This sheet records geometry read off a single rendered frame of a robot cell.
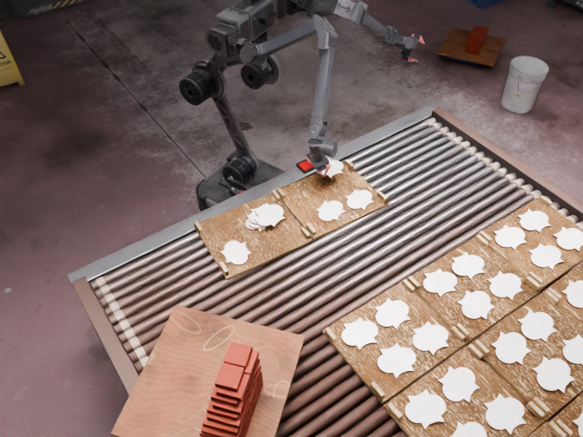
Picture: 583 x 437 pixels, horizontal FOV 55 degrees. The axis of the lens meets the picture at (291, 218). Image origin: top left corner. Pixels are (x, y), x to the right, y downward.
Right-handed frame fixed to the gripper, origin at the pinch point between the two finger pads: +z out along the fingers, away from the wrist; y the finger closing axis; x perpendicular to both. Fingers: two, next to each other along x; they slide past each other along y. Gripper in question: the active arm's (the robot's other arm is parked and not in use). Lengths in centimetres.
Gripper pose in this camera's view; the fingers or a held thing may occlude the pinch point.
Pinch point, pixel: (320, 171)
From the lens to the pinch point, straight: 259.1
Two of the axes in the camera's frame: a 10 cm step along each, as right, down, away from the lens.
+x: -8.5, 5.0, -1.7
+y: -4.9, -6.4, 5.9
